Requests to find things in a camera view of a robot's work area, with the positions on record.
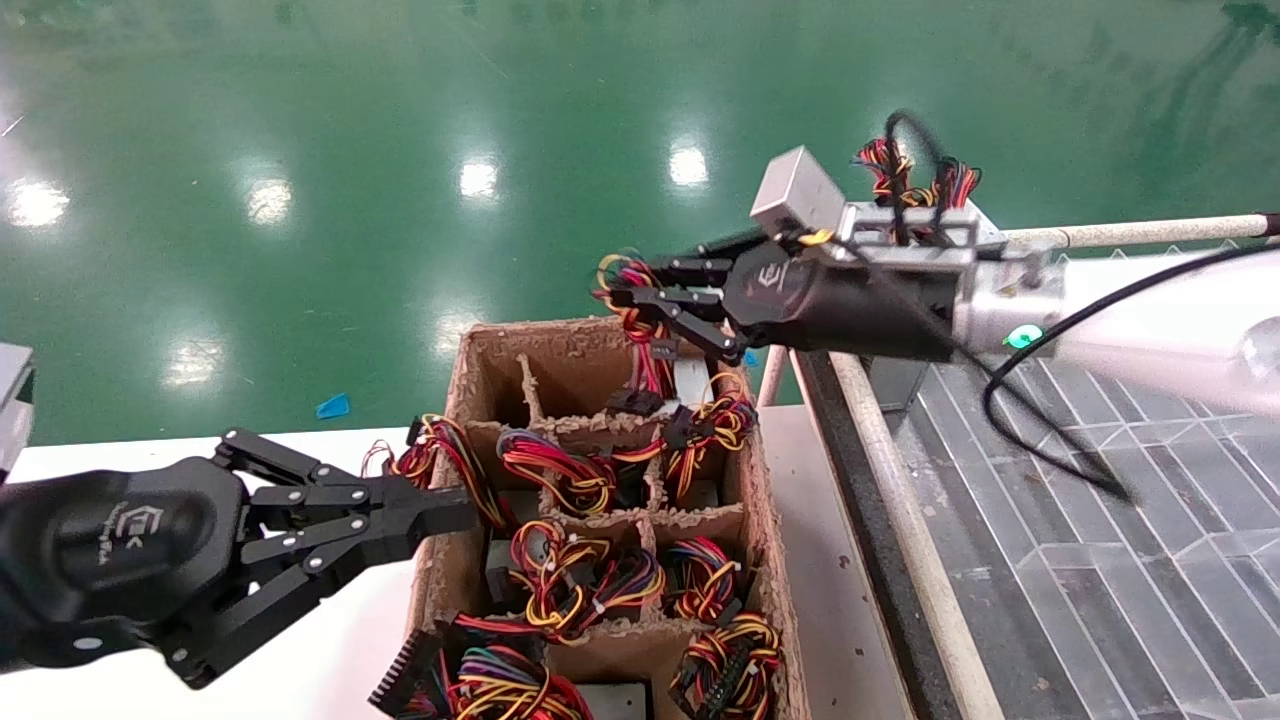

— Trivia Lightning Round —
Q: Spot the clear acrylic divider tray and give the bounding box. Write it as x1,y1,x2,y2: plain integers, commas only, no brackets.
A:
880,355,1280,720

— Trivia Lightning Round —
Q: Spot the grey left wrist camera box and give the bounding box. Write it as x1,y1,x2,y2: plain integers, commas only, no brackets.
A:
0,343,36,471

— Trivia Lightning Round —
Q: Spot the silver camera mount bracket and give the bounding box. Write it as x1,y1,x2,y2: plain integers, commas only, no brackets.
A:
838,203,976,269

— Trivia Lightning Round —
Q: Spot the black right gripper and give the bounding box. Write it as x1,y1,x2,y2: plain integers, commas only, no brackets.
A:
605,228,959,366

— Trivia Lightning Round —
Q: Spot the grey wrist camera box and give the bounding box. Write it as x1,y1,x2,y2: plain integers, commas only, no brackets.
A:
0,343,36,471
750,146,849,236

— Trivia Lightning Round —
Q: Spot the brown cardboard divider box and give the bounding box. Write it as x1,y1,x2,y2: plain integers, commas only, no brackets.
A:
408,312,813,720

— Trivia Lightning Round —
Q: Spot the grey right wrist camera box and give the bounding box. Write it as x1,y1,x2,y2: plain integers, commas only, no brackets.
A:
750,146,849,236

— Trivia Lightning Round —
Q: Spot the short white pipe rail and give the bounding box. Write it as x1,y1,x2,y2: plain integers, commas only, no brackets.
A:
757,345,791,409

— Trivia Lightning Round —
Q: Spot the black camera cable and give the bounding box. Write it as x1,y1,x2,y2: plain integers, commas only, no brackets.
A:
883,108,1280,501

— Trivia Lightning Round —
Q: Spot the black metal frame strip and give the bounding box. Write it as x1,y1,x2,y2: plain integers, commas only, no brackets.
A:
795,350,961,720

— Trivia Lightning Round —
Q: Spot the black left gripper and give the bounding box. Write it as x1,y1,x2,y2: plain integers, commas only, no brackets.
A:
0,428,479,691

